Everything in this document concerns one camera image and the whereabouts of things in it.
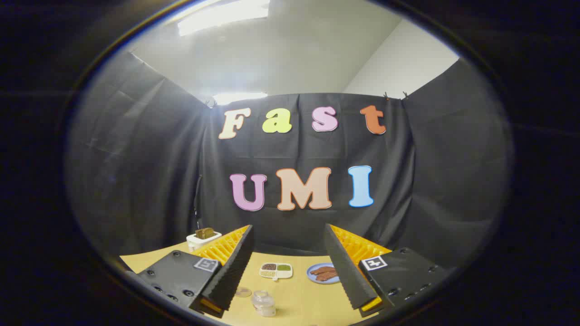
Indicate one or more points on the wooden table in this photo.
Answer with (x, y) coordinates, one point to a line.
(294, 299)

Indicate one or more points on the clear plastic juice bottle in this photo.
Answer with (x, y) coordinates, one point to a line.
(264, 303)

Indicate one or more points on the white toaster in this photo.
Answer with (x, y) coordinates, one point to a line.
(197, 243)

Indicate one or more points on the brown toast slices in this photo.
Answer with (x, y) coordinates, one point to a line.
(205, 233)

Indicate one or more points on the brown meat piece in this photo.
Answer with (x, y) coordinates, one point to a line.
(322, 270)
(327, 276)

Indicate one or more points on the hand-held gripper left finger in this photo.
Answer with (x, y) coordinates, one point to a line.
(231, 276)

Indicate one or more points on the white divided condiment dish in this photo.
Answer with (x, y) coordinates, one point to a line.
(275, 270)

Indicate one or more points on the blue plate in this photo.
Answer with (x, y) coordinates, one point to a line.
(312, 277)

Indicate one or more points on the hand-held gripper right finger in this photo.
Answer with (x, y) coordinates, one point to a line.
(346, 276)

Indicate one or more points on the round wooden coaster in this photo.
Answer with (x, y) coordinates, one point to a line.
(244, 292)

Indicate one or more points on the black backdrop cloth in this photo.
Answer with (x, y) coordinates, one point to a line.
(136, 181)

